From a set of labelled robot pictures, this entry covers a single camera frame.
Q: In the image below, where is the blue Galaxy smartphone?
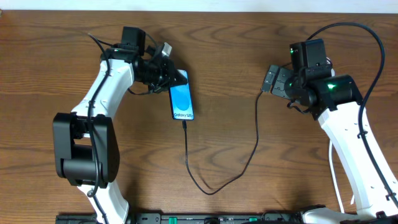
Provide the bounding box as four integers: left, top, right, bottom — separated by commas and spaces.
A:
169, 70, 194, 121

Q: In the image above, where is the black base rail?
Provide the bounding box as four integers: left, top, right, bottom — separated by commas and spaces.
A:
55, 212, 299, 224

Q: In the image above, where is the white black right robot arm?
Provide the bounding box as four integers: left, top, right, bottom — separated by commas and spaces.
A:
261, 39, 397, 223

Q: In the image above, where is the black charging cable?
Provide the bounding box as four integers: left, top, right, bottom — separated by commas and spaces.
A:
182, 90, 265, 196

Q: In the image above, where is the white power strip cord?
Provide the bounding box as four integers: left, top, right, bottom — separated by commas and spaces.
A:
328, 139, 345, 214

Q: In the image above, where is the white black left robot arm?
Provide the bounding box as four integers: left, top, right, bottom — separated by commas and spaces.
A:
52, 27, 188, 223

